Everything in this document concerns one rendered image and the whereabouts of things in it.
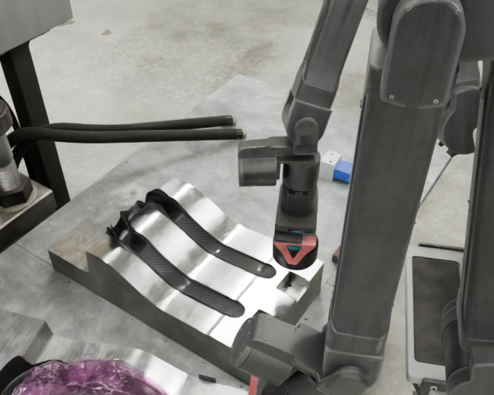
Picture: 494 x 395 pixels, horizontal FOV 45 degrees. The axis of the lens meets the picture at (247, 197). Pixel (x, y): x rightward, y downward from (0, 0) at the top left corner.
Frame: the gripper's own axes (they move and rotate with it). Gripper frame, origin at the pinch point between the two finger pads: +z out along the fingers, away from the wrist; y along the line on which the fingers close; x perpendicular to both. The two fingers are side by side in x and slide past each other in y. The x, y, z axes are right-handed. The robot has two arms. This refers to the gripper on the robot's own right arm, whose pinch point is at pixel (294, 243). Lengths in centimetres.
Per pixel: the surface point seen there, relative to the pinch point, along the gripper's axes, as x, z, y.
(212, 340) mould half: -12.6, 12.0, 13.5
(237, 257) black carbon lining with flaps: -10.7, 12.0, -6.2
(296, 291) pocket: 1.4, 13.5, -0.2
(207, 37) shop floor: -63, 102, -270
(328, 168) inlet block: 7.3, 15.8, -41.2
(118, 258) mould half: -32.1, 7.1, 1.0
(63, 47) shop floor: -150, 102, -247
